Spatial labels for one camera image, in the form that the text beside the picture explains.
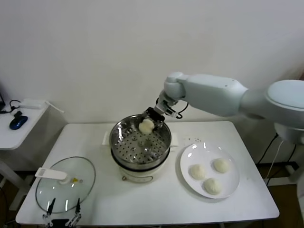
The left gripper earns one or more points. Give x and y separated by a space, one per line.
59 224

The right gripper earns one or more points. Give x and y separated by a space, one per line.
155 115

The white steamed baozi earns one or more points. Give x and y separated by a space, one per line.
222 165
145 127
197 171
212 186

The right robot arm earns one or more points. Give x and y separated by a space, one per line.
213 92

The stainless steel steamer basket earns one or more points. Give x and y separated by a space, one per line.
142 152

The white electric cooker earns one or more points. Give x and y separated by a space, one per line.
140 175

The white round plate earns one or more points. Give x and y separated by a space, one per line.
209 156

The white side table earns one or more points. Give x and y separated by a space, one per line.
26 133

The blue computer mouse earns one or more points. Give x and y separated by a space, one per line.
17 122

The small black dongle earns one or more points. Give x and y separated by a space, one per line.
17 114

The white rectangular box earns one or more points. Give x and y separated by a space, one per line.
31 103

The laptop screen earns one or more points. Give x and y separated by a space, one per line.
2 99

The white furniture leg base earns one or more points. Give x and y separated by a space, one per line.
295 174

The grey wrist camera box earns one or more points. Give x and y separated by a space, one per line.
169 111

